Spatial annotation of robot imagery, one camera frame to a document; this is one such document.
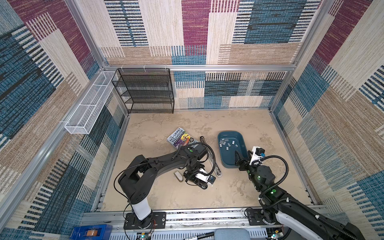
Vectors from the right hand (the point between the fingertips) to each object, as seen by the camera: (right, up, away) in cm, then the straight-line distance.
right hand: (241, 153), depth 81 cm
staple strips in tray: (-6, +3, +21) cm, 22 cm away
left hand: (-22, -13, +3) cm, 25 cm away
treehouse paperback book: (-34, +6, +21) cm, 40 cm away
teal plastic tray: (-1, +4, +21) cm, 21 cm away
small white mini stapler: (-34, -13, +3) cm, 36 cm away
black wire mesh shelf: (-60, +40, +28) cm, 77 cm away
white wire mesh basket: (-78, +16, -11) cm, 80 cm away
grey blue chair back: (-8, -33, -14) cm, 37 cm away
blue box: (-69, -31, -15) cm, 78 cm away
